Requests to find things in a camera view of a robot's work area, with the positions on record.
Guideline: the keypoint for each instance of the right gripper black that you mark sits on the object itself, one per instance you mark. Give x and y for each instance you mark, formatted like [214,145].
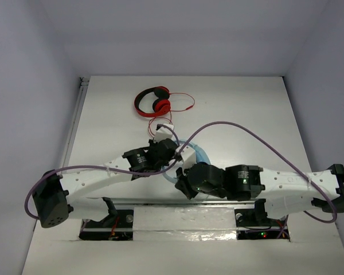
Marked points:
[183,183]

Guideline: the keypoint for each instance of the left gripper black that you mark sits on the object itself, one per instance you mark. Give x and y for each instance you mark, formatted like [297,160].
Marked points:
[163,148]

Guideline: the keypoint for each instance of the light blue headphones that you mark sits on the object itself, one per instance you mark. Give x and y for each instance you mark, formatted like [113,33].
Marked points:
[201,155]

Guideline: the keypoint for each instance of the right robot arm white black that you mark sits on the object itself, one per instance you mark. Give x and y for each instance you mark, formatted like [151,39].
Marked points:
[276,194]

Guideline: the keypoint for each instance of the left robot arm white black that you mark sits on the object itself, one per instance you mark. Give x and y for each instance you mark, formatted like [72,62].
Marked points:
[57,190]

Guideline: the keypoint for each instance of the red black headphones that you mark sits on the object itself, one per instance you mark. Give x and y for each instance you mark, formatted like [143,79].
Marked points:
[161,106]

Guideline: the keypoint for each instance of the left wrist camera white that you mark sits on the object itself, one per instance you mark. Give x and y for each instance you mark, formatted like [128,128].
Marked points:
[163,131]

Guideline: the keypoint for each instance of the aluminium rail front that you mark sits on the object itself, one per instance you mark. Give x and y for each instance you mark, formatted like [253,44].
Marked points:
[179,202]

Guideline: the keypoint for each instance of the aluminium rail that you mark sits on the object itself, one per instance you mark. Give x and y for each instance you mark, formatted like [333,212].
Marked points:
[179,202]
[66,153]

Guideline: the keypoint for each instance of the aluminium rail left side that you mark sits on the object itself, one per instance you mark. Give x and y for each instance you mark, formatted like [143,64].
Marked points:
[66,153]

